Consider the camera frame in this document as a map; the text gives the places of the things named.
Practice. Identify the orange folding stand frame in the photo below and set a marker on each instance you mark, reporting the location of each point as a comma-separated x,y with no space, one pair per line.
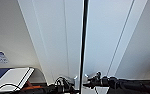
36,87

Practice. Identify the white wall sign blue print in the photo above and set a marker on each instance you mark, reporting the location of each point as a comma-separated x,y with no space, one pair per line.
0,56

